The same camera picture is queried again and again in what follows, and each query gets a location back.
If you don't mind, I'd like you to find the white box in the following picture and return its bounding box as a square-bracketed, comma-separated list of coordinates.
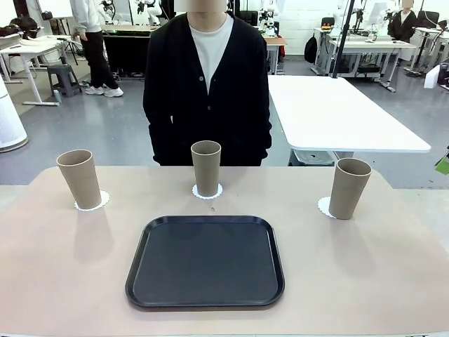
[423, 64, 442, 88]

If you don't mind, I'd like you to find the grey plastic stool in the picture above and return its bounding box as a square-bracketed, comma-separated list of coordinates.
[47, 64, 83, 98]

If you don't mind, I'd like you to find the white scalloped paper coaster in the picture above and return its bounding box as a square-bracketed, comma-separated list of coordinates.
[317, 196, 351, 221]
[192, 182, 224, 200]
[73, 190, 111, 213]

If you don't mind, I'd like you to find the black backpack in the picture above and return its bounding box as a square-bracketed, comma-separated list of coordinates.
[304, 33, 319, 65]

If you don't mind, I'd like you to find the person's right forearm black sleeve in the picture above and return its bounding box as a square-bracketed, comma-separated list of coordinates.
[147, 119, 175, 166]

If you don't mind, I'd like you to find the whiteboard on easel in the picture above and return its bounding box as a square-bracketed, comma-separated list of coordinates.
[36, 0, 74, 18]

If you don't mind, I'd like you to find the black bag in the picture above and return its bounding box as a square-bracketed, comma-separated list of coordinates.
[0, 15, 39, 40]

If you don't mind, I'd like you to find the person in grey top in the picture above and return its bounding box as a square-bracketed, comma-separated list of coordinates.
[69, 0, 125, 98]

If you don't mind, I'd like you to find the person in black cardigan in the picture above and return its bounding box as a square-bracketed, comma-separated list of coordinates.
[142, 0, 273, 167]

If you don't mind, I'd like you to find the tall beige cup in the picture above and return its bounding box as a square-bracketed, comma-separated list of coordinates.
[328, 157, 373, 220]
[56, 149, 103, 210]
[190, 140, 222, 198]

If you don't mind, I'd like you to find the person's left forearm black sleeve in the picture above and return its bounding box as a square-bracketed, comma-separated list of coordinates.
[245, 119, 273, 166]

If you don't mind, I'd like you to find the grey table base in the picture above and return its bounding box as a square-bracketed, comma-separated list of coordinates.
[288, 149, 336, 166]

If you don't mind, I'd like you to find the seated person in black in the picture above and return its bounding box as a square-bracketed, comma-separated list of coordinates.
[387, 0, 418, 45]

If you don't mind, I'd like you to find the black computer monitor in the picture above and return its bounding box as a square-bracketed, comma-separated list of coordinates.
[415, 10, 441, 29]

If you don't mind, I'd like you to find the black rectangular serving tray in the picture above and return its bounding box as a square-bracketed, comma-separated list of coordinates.
[125, 215, 286, 310]

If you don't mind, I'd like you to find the small brown-topped table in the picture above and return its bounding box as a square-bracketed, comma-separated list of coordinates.
[264, 37, 288, 75]

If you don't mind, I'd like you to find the white cylindrical air purifier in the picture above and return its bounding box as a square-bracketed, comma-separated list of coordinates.
[0, 75, 29, 154]

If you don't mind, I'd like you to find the white height-adjustable desk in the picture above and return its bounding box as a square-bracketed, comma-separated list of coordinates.
[0, 34, 76, 106]

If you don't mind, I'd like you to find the black metal pole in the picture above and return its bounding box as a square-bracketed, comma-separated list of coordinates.
[332, 0, 355, 79]

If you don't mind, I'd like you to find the white lab desk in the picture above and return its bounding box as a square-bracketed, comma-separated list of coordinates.
[328, 39, 417, 93]

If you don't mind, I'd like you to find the small white robot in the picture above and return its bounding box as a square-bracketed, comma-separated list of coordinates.
[261, 6, 281, 36]

